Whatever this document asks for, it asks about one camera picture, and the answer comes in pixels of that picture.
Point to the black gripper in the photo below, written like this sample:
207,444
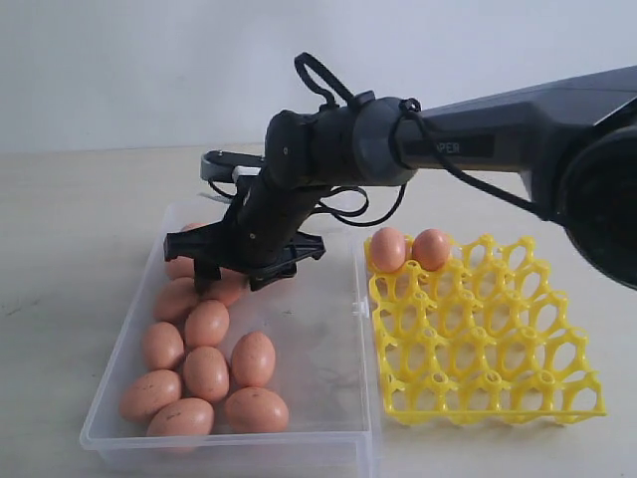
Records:
259,235

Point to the clear plastic bin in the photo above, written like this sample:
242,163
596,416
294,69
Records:
325,374

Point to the brown egg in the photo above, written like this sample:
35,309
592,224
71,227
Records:
149,394
162,346
256,410
191,226
253,360
206,374
189,416
388,249
229,289
180,267
206,325
431,249
175,301

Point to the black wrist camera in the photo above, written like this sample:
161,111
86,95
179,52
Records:
218,165

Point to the yellow plastic egg tray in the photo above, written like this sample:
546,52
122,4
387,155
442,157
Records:
484,337

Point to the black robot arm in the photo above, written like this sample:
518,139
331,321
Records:
564,151

